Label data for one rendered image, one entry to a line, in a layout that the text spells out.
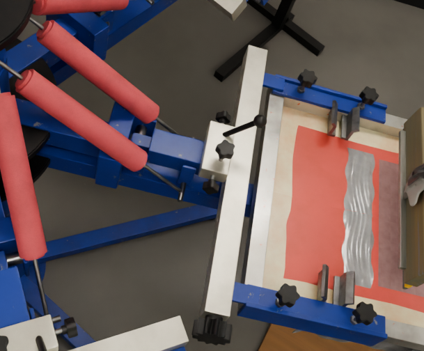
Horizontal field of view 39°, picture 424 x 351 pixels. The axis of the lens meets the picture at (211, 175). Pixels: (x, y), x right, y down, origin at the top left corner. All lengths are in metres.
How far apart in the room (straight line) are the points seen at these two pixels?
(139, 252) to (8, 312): 1.22
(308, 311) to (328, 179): 0.36
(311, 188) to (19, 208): 0.68
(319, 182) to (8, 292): 0.74
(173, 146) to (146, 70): 1.48
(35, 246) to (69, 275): 1.12
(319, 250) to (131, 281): 1.04
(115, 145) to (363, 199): 0.61
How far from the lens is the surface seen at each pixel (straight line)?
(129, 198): 2.37
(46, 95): 1.11
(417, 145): 1.39
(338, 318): 1.27
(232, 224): 1.21
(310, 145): 1.48
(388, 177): 1.53
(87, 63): 1.20
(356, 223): 1.42
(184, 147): 1.28
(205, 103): 2.68
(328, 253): 1.36
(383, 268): 1.41
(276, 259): 1.31
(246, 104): 1.38
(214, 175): 1.23
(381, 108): 1.58
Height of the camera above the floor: 2.10
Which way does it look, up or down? 58 degrees down
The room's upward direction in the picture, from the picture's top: 25 degrees clockwise
